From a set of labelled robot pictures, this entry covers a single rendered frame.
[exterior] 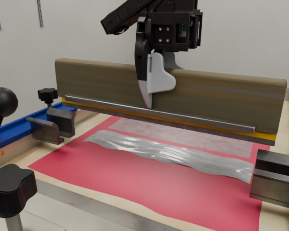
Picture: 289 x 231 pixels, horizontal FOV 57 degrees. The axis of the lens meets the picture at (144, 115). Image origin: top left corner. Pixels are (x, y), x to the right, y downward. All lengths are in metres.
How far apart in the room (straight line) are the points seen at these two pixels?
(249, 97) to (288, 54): 3.70
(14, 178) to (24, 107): 2.73
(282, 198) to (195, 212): 0.12
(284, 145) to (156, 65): 0.37
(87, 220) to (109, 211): 0.09
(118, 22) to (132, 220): 0.30
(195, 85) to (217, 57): 3.78
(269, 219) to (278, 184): 0.06
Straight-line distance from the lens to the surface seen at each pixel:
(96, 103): 0.50
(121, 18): 0.45
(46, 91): 0.65
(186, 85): 0.42
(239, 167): 0.53
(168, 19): 0.40
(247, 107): 0.41
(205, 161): 0.54
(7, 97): 0.27
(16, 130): 0.61
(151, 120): 0.48
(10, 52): 2.78
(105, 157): 0.55
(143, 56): 0.41
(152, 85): 0.42
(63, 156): 0.58
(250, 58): 4.12
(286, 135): 0.72
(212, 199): 0.45
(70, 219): 0.29
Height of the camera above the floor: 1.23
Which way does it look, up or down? 22 degrees down
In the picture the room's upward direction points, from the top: straight up
